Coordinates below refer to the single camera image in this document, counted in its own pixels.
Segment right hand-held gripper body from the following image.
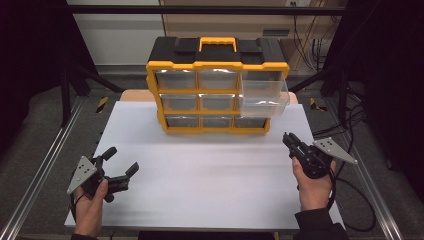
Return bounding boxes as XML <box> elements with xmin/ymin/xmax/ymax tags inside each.
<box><xmin>288</xmin><ymin>136</ymin><xmax>359</xmax><ymax>180</ymax></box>

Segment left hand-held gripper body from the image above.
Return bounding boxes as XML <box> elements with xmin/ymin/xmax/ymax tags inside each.
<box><xmin>66</xmin><ymin>155</ymin><xmax>131</xmax><ymax>204</ymax></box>

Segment clear plastic organizer drawer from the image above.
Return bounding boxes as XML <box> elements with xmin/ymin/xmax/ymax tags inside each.
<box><xmin>238</xmin><ymin>70</ymin><xmax>291</xmax><ymax>118</ymax></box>

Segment yellow and black drawer cabinet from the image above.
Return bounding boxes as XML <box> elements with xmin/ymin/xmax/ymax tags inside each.
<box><xmin>145</xmin><ymin>35</ymin><xmax>291</xmax><ymax>136</ymax></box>

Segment person's right hand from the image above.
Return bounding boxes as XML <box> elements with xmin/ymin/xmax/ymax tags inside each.
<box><xmin>291</xmin><ymin>157</ymin><xmax>337</xmax><ymax>212</ymax></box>

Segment person's left hand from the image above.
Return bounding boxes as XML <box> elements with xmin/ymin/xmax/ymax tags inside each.
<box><xmin>73</xmin><ymin>179</ymin><xmax>110</xmax><ymax>238</ymax></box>

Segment yellow black floor tape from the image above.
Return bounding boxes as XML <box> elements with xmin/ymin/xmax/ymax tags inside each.
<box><xmin>309</xmin><ymin>97</ymin><xmax>328</xmax><ymax>113</ymax></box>
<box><xmin>95</xmin><ymin>96</ymin><xmax>110</xmax><ymax>115</ymax></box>

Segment black metal stand leg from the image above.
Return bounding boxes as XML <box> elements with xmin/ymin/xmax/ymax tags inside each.
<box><xmin>289</xmin><ymin>65</ymin><xmax>352</xmax><ymax>128</ymax></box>
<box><xmin>59</xmin><ymin>62</ymin><xmax>125</xmax><ymax>128</ymax></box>

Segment wooden table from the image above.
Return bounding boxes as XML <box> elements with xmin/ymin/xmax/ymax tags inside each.
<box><xmin>119</xmin><ymin>89</ymin><xmax>299</xmax><ymax>105</ymax></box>

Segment grid of clear drawers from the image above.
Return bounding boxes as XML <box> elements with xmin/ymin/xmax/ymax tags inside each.
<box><xmin>154</xmin><ymin>68</ymin><xmax>268</xmax><ymax>129</ymax></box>

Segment black curtain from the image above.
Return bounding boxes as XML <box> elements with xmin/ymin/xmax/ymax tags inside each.
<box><xmin>328</xmin><ymin>0</ymin><xmax>424</xmax><ymax>201</ymax></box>
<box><xmin>0</xmin><ymin>0</ymin><xmax>73</xmax><ymax>154</ymax></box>

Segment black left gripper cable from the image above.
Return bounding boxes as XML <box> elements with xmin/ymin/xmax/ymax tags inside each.
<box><xmin>68</xmin><ymin>192</ymin><xmax>85</xmax><ymax>223</ymax></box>

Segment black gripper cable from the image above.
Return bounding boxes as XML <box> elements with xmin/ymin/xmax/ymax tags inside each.
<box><xmin>68</xmin><ymin>192</ymin><xmax>85</xmax><ymax>223</ymax></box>
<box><xmin>327</xmin><ymin>167</ymin><xmax>377</xmax><ymax>234</ymax></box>

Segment aluminium floor rail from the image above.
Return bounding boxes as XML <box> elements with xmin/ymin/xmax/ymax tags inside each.
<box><xmin>323</xmin><ymin>99</ymin><xmax>405</xmax><ymax>240</ymax></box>
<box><xmin>0</xmin><ymin>97</ymin><xmax>86</xmax><ymax>240</ymax></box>

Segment black floor cables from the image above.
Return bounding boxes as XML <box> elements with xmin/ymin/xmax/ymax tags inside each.
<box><xmin>312</xmin><ymin>89</ymin><xmax>369</xmax><ymax>143</ymax></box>

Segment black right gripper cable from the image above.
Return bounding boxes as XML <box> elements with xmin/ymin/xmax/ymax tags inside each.
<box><xmin>327</xmin><ymin>167</ymin><xmax>377</xmax><ymax>234</ymax></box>

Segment bundle of hanging cables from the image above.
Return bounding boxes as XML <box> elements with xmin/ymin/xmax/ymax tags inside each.
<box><xmin>291</xmin><ymin>1</ymin><xmax>336</xmax><ymax>73</ymax></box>

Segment black metal frame bar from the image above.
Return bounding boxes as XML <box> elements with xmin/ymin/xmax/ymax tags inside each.
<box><xmin>65</xmin><ymin>4</ymin><xmax>348</xmax><ymax>16</ymax></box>

